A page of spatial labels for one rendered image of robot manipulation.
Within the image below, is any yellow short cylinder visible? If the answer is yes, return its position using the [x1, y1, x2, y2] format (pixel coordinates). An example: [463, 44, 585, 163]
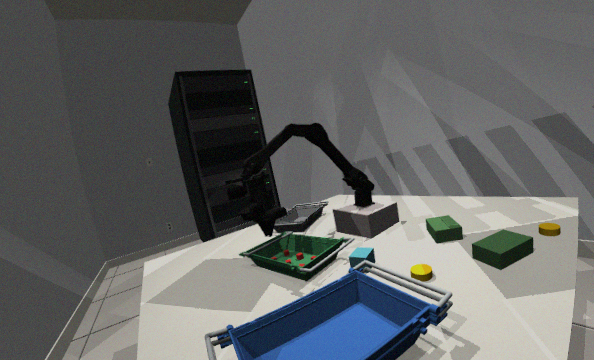
[538, 223, 561, 236]
[410, 264, 433, 282]

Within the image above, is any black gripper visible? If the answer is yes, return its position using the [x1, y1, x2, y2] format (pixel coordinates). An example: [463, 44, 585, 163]
[249, 192, 287, 237]

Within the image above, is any green block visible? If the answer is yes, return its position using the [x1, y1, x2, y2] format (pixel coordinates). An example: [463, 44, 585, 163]
[426, 215, 463, 243]
[472, 229, 534, 270]

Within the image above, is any green plastic tray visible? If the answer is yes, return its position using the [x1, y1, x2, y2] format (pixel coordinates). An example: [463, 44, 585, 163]
[239, 231, 347, 281]

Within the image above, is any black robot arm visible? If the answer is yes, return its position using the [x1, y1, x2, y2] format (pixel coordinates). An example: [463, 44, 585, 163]
[225, 123, 375, 221]

